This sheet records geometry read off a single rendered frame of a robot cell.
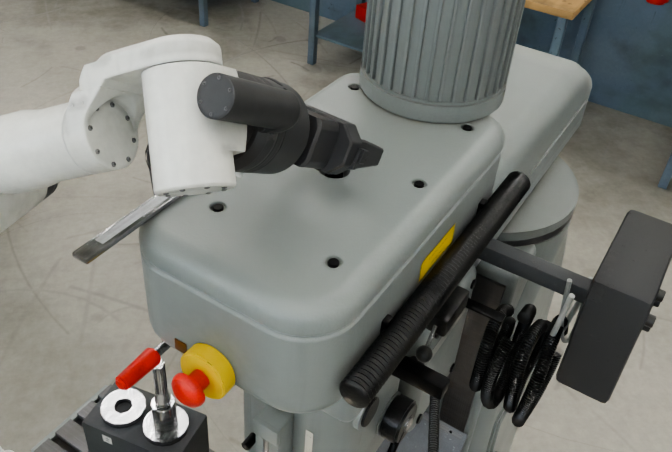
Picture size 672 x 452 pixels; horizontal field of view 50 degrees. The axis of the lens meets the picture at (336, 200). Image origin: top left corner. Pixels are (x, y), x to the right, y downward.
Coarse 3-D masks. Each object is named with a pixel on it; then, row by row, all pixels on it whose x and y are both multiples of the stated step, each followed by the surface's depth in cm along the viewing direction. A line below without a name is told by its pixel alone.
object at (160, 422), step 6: (174, 408) 140; (156, 414) 138; (168, 414) 139; (174, 414) 140; (156, 420) 140; (162, 420) 139; (168, 420) 140; (174, 420) 141; (156, 426) 141; (162, 426) 140; (168, 426) 141; (174, 426) 142; (162, 432) 142
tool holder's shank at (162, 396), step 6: (162, 360) 133; (156, 366) 132; (162, 366) 132; (156, 372) 132; (162, 372) 133; (156, 378) 133; (162, 378) 134; (156, 384) 135; (162, 384) 135; (156, 390) 136; (162, 390) 136; (168, 390) 138; (156, 396) 137; (162, 396) 137; (168, 396) 138; (156, 402) 138; (162, 402) 137; (168, 402) 138
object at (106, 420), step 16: (112, 400) 147; (128, 400) 148; (144, 400) 147; (96, 416) 145; (112, 416) 144; (128, 416) 144; (144, 416) 146; (192, 416) 147; (96, 432) 144; (112, 432) 142; (128, 432) 143; (144, 432) 141; (160, 432) 142; (176, 432) 142; (192, 432) 144; (96, 448) 148; (112, 448) 145; (128, 448) 142; (144, 448) 140; (160, 448) 140; (176, 448) 141; (192, 448) 144; (208, 448) 153
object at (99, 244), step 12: (144, 204) 74; (156, 204) 74; (168, 204) 75; (132, 216) 72; (144, 216) 72; (108, 228) 71; (120, 228) 71; (132, 228) 71; (96, 240) 69; (108, 240) 69; (120, 240) 70; (72, 252) 68; (84, 252) 68; (96, 252) 68
